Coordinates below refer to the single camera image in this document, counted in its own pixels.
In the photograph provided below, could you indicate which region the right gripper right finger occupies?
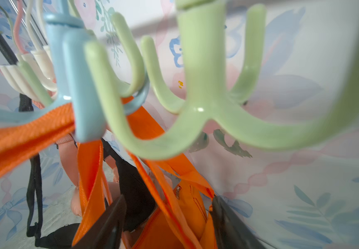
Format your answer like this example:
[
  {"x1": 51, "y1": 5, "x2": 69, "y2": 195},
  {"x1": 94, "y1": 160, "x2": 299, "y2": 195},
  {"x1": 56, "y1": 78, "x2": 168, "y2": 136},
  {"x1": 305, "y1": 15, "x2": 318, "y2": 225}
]
[{"x1": 210, "y1": 196, "x2": 265, "y2": 249}]

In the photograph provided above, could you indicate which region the green plastic hook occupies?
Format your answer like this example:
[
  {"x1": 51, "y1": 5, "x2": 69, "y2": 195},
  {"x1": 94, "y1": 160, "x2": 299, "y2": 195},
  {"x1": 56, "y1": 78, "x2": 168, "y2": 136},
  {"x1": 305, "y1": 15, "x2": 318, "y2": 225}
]
[
  {"x1": 63, "y1": 1, "x2": 149, "y2": 98},
  {"x1": 85, "y1": 1, "x2": 359, "y2": 160}
]

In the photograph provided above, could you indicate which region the black strap bag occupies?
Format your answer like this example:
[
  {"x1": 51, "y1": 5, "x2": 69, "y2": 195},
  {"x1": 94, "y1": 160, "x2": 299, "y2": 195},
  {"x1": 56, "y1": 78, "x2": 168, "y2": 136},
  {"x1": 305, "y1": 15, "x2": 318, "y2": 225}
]
[{"x1": 101, "y1": 139, "x2": 156, "y2": 232}]

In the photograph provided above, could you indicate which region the pink plastic hook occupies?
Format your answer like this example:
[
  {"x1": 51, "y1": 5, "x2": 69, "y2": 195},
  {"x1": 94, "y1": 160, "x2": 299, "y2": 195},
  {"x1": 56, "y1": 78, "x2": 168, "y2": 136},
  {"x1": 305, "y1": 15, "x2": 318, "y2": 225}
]
[{"x1": 0, "y1": 1, "x2": 28, "y2": 60}]

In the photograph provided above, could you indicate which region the blue plastic hook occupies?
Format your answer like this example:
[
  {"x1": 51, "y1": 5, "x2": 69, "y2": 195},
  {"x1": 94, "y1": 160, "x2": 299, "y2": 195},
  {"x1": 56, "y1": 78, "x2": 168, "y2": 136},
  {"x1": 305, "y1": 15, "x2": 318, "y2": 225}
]
[{"x1": 0, "y1": 1, "x2": 150, "y2": 142}]

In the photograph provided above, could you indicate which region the white plastic hook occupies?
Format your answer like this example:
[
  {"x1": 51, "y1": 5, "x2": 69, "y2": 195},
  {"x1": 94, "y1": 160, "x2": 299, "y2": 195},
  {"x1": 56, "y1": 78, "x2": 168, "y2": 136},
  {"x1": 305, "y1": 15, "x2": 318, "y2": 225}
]
[
  {"x1": 19, "y1": 1, "x2": 58, "y2": 92},
  {"x1": 0, "y1": 0, "x2": 43, "y2": 102}
]

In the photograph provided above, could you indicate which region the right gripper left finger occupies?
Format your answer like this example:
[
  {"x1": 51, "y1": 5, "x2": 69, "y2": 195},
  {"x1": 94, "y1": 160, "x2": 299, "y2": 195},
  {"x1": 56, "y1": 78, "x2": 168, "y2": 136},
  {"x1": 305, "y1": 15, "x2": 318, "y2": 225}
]
[{"x1": 72, "y1": 195, "x2": 127, "y2": 249}]

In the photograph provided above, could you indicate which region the orange bag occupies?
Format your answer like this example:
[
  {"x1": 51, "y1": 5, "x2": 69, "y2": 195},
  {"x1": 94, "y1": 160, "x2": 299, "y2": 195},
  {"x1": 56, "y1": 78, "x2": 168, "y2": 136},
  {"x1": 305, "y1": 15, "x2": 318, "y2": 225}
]
[
  {"x1": 121, "y1": 96, "x2": 219, "y2": 249},
  {"x1": 0, "y1": 104, "x2": 112, "y2": 249}
]

